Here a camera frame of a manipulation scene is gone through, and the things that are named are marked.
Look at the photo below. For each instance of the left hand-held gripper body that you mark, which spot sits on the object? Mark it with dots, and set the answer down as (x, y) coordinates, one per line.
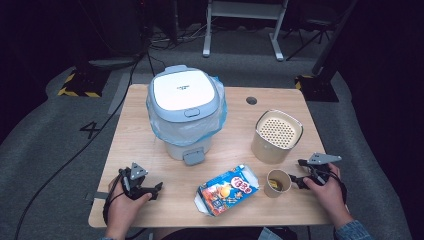
(135, 186)

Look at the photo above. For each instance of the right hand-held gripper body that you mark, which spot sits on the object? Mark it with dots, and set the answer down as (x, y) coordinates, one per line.
(321, 159)

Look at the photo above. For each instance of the yellow-green scrap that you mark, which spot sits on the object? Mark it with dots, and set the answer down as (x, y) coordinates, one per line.
(275, 184)

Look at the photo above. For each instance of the brown paper cup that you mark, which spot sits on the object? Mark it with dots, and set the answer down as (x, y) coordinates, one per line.
(274, 195)

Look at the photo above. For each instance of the beige strainer container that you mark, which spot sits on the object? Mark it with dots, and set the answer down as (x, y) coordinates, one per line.
(266, 150)

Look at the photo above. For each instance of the person's left hand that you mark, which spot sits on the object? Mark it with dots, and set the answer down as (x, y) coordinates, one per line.
(123, 210)

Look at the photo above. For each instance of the person's right hand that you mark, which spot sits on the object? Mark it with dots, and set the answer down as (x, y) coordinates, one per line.
(330, 196)

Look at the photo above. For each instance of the blue and orange snack box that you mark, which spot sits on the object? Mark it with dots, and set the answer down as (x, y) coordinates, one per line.
(226, 190)

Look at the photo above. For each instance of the stand with black base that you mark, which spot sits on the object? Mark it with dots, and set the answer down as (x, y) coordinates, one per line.
(318, 88)

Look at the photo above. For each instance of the stand with hazard-striped base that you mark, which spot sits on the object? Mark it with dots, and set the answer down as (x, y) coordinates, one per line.
(83, 85)

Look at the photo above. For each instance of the black tripod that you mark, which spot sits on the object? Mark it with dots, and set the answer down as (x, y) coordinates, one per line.
(308, 36)

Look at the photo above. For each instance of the white desk frame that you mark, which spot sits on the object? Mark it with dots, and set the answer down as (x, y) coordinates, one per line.
(245, 10)

